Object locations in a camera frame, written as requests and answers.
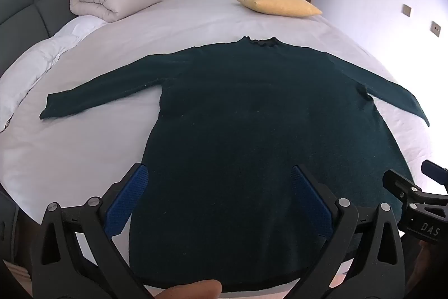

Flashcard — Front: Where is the white quilt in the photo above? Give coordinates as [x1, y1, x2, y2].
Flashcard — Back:
[0, 15, 109, 133]

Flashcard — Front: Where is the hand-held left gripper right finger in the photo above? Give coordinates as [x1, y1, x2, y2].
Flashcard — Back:
[283, 164, 407, 299]

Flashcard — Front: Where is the dark green padded headboard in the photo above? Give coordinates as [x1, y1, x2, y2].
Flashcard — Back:
[0, 0, 88, 79]

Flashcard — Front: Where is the person's left hand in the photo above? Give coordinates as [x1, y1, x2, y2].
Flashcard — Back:
[154, 280, 223, 299]

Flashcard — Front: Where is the yellow pillow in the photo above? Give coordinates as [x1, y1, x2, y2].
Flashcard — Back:
[232, 0, 323, 18]

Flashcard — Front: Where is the dark green knit sweater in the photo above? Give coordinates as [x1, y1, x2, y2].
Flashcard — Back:
[39, 36, 430, 289]

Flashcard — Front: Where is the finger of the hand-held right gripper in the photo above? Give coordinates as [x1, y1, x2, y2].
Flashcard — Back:
[421, 161, 448, 186]
[382, 169, 426, 212]

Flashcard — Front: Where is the bed with white sheet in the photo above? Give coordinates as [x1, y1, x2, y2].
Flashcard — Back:
[0, 0, 446, 299]

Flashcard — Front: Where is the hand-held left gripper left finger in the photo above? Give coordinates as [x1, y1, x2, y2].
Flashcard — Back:
[30, 162, 156, 299]

